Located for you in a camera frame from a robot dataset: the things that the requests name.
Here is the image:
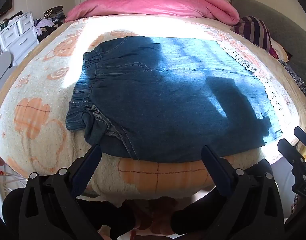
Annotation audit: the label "white drawer cabinet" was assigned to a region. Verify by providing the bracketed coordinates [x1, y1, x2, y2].
[0, 12, 40, 67]

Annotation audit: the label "cream fleece blanket orange flowers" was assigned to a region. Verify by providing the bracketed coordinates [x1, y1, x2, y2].
[0, 15, 303, 201]

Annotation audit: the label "pink quilt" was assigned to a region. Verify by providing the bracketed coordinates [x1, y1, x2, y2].
[65, 0, 241, 26]

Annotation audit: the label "person's black-clad legs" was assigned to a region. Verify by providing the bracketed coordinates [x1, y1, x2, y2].
[75, 187, 218, 240]

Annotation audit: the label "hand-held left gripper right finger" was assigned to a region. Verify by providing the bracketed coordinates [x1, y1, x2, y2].
[201, 144, 285, 240]

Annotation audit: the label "dark floral pillow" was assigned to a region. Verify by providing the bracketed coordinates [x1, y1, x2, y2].
[279, 59, 306, 96]

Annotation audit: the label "beige bed mattress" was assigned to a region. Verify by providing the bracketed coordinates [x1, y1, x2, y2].
[0, 21, 306, 133]

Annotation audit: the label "blue denim pants lace hem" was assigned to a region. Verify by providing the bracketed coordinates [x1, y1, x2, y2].
[65, 36, 285, 164]

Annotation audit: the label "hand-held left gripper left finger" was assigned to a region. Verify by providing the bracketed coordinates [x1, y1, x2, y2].
[19, 144, 102, 240]

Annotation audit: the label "dark green padded headboard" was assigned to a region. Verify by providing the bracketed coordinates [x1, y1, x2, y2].
[229, 0, 306, 97]

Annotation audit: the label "pile of clothes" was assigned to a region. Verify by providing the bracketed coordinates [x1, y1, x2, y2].
[34, 6, 67, 43]

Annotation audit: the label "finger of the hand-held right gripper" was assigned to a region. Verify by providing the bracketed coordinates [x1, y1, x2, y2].
[294, 126, 306, 147]
[277, 138, 306, 167]

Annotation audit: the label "purple striped pillow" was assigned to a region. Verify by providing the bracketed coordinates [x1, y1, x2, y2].
[239, 16, 276, 55]

